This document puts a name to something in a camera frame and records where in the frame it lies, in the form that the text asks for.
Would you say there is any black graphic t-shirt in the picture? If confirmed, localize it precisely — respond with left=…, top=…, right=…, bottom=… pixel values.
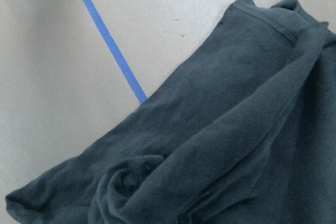
left=5, top=0, right=335, bottom=223

